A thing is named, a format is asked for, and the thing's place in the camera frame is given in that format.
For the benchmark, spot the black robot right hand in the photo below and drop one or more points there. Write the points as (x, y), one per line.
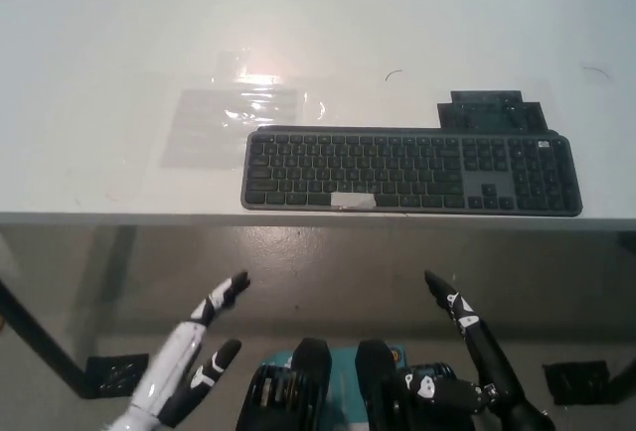
(484, 351)

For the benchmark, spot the clear plastic sheet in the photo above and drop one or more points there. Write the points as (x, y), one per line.
(233, 118)

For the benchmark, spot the black table leg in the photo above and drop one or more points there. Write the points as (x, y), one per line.
(45, 341)

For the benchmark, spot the black flat bracket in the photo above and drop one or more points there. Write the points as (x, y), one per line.
(489, 110)

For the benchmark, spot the black teal robot torso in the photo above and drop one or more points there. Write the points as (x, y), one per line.
(318, 391)

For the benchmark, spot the white tape strip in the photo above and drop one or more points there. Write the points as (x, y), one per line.
(352, 199)

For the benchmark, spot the thin black curved hair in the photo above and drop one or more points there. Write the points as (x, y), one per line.
(598, 71)
(393, 72)

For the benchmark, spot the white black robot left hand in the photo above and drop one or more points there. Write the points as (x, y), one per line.
(171, 361)

